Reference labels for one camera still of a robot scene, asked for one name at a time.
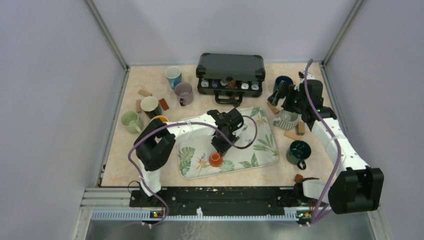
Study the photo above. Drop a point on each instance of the dark teal mug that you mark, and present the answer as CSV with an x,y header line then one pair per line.
x,y
297,153

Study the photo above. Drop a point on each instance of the black glossy mug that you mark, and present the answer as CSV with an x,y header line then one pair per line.
x,y
151,106

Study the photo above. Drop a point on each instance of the small orange cup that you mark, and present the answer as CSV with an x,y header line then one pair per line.
x,y
215,159

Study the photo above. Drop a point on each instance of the wooden block left upper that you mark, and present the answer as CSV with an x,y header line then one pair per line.
x,y
145,93

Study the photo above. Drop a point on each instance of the dark green carrying case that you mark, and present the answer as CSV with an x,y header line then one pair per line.
x,y
230,77

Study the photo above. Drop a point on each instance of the floral white serving tray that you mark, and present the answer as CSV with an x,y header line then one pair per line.
x,y
193,155

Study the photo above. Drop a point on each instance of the small red-brown block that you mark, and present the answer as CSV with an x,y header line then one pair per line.
x,y
298,178

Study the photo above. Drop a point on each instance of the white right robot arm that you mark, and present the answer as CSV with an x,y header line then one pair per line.
x,y
353,186

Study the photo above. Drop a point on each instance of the wooden block right rear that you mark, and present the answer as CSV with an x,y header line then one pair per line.
x,y
292,135

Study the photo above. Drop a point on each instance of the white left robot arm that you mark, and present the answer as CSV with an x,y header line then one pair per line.
x,y
153,147

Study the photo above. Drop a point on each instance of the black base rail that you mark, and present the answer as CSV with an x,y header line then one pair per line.
x,y
225,201

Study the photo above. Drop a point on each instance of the dark wooden block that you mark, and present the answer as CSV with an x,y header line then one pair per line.
x,y
300,129

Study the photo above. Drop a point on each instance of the light blue dotted mug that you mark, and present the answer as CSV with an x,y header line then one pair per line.
x,y
174,76

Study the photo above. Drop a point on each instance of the dark blue mug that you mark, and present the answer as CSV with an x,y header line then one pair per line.
x,y
279,79

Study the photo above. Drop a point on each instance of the grey striped ribbed cup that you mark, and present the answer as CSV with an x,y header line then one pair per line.
x,y
286,120

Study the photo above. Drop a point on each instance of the light green mug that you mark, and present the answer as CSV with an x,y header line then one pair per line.
x,y
132,122

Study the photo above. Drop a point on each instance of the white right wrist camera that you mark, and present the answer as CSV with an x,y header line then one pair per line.
x,y
301,75

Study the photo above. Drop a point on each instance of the light wooden block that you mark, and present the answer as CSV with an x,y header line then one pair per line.
x,y
273,108

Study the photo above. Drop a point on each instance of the wooden block left lower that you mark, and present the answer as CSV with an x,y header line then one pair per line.
x,y
164,105

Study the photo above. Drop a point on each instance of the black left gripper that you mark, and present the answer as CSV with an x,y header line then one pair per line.
x,y
222,148

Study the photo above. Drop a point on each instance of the lilac purple mug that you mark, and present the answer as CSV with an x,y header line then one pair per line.
x,y
184,93

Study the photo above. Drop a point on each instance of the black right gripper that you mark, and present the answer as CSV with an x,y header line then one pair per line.
x,y
286,89

